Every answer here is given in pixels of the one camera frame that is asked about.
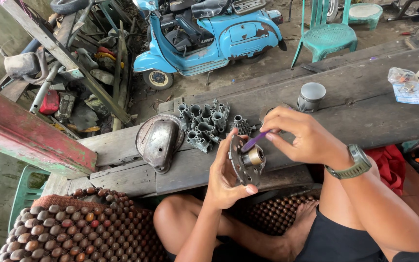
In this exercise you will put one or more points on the rusty metal engine cover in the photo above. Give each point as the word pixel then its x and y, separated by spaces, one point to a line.
pixel 158 142

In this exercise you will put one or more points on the person's right hand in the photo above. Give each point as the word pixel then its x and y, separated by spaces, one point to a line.
pixel 302 140

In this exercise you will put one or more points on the round metal disc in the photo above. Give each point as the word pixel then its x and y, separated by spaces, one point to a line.
pixel 266 112

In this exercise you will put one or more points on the grey metal tube cluster part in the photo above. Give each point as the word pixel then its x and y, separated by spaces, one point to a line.
pixel 204 125

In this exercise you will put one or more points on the light blue scooter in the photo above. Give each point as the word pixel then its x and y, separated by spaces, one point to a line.
pixel 209 40

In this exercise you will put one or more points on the red painted wooden beam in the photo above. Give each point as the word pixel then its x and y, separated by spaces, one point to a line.
pixel 24 134

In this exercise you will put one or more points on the person's legs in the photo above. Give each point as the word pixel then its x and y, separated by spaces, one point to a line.
pixel 253 229

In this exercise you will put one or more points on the green wrist watch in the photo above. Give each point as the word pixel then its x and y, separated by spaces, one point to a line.
pixel 355 163

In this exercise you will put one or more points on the black shorts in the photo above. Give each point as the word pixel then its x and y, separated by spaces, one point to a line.
pixel 336 242

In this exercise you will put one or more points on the small grey gear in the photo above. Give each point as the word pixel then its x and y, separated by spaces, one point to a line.
pixel 242 125

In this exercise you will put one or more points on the silver metal piston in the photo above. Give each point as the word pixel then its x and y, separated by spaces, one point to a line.
pixel 310 96

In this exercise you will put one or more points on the round metal clutch plate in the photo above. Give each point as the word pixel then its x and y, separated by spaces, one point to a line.
pixel 247 160

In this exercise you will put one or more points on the clear plastic parts bag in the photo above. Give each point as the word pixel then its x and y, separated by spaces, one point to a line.
pixel 406 84

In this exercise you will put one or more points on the green plastic stool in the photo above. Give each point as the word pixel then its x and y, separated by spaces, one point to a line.
pixel 365 13

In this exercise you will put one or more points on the green plastic chair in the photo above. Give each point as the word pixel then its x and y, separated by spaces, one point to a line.
pixel 326 36

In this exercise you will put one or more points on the red cloth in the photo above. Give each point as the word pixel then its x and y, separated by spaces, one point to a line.
pixel 389 165

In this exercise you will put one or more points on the person's left hand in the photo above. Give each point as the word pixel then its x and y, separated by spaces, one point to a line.
pixel 221 183

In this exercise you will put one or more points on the purple brush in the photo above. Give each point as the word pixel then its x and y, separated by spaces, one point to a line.
pixel 255 141

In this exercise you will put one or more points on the heap of scrap parts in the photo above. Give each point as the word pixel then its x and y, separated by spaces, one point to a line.
pixel 71 69

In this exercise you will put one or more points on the brown wooden bead seat mat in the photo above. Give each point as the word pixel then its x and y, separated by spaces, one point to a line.
pixel 78 229

